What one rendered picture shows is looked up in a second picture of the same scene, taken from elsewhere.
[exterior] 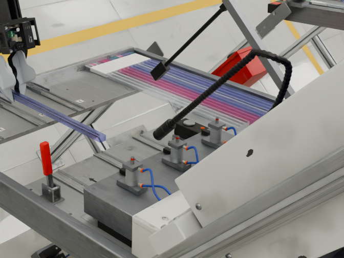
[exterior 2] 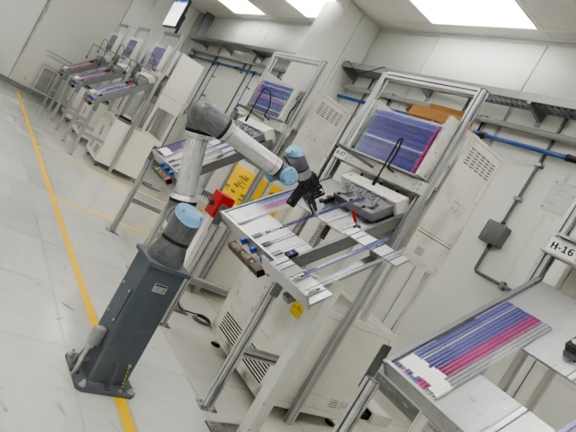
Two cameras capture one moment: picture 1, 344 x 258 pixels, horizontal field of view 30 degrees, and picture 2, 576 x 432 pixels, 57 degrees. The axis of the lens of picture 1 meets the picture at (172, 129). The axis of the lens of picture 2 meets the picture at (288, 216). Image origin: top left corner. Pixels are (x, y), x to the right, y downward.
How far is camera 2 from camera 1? 2.45 m
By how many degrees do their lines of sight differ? 58
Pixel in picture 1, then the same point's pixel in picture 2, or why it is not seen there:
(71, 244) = (380, 231)
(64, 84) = (252, 230)
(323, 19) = (204, 170)
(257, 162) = (437, 153)
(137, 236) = (398, 207)
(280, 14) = not seen: hidden behind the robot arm
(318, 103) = (447, 131)
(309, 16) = not seen: hidden behind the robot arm
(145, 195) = (378, 204)
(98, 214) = (377, 218)
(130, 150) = (327, 216)
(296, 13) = not seen: hidden behind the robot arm
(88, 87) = (259, 225)
